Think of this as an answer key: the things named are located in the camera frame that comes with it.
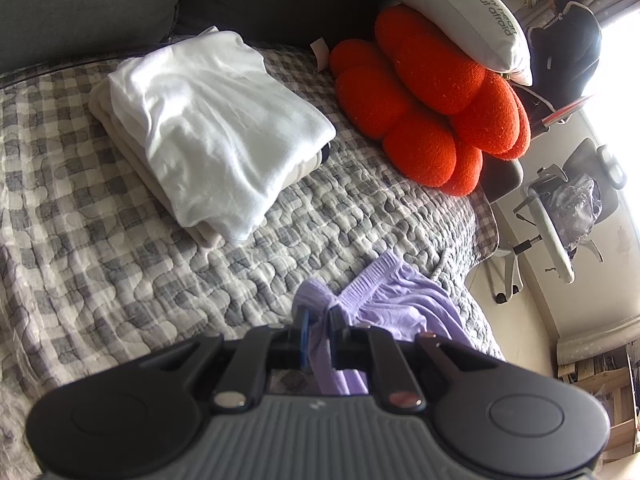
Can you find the light grey sofa back cushion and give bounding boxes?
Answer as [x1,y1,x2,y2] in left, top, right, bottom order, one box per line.
[0,0,196,73]

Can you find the grey checked quilt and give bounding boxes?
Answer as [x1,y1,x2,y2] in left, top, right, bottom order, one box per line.
[0,35,506,480]

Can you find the white folded shirt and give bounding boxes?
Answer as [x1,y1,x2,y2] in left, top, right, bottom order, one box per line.
[107,30,337,246]

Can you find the clear plastic bag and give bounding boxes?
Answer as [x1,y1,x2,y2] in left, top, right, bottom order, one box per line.
[550,172,603,253]

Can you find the wooden shelf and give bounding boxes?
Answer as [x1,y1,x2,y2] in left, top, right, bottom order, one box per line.
[557,345,640,466]

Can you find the lavender pants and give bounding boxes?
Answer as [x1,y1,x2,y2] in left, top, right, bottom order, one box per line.
[291,251,506,396]

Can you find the dark grey sofa back cushion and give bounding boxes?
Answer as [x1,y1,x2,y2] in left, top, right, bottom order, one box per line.
[172,0,393,58]

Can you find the grey office chair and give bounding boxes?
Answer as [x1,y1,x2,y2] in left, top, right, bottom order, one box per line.
[492,137,628,303]

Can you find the orange flower cushion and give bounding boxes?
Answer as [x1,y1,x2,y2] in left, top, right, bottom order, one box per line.
[329,5,532,197]

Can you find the grey patterned curtain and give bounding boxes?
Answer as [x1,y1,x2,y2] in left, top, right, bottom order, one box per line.
[556,317,640,367]

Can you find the beige folded garment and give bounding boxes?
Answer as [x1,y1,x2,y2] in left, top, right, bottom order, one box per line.
[89,80,328,251]

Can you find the white printed pillow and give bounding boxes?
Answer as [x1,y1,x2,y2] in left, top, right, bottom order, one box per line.
[350,0,533,86]

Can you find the grey sofa armrest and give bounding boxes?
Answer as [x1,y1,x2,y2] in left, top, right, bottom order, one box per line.
[480,157,525,206]

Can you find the red white mop pole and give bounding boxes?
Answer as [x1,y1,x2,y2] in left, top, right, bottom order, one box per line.
[542,92,598,126]

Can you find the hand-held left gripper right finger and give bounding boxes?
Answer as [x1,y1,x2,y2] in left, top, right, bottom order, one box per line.
[328,310,483,408]

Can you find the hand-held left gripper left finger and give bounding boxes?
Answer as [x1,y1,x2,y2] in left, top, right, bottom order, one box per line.
[136,308,314,408]

